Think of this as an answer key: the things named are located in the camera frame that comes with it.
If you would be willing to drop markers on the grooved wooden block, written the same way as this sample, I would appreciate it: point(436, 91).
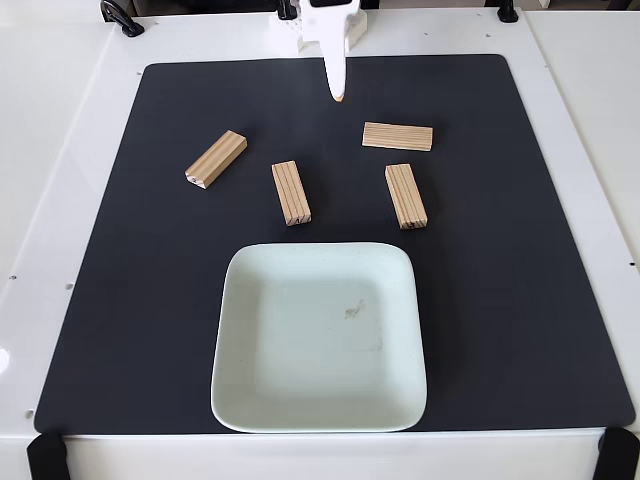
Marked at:
point(397, 136)
point(291, 194)
point(406, 196)

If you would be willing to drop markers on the wooden block numbered two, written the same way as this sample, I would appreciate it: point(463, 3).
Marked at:
point(216, 160)

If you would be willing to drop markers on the pale green square plate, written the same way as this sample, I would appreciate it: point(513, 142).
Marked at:
point(320, 350)

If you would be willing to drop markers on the black base clamp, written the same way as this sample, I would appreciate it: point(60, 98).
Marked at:
point(285, 10)

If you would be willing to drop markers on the black table clamp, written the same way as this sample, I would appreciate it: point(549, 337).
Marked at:
point(131, 27)
point(507, 15)

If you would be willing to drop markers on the black rubber table mat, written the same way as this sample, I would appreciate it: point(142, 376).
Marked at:
point(150, 300)

